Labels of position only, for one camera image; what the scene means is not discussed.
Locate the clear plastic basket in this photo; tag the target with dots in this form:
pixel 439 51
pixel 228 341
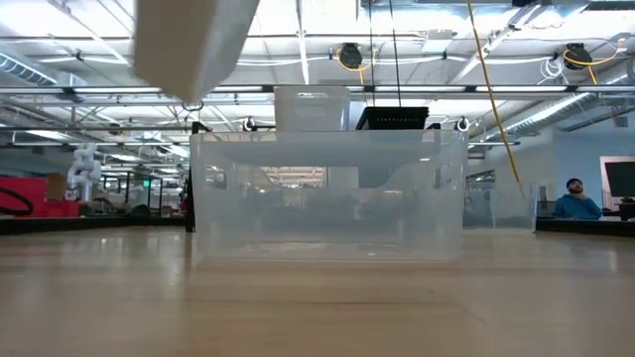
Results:
pixel 327 218
pixel 498 208

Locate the white plastic basket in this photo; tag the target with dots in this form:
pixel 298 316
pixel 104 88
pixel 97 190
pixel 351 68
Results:
pixel 193 44
pixel 312 111

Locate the black perforated plastic basket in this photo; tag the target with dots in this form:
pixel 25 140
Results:
pixel 393 119

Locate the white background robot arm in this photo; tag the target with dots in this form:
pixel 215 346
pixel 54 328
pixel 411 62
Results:
pixel 84 168

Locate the person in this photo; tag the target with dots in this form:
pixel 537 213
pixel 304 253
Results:
pixel 575 205

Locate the cardboard box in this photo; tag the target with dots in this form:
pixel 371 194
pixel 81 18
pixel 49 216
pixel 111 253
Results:
pixel 56 187

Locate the red cabinet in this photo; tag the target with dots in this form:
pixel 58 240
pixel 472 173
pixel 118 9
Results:
pixel 30 198

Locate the grey ceiling duct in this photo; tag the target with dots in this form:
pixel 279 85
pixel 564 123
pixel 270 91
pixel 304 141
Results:
pixel 570 106
pixel 30 69

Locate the black screen with white frame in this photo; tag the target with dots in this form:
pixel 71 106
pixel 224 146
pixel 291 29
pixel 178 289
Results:
pixel 620 178

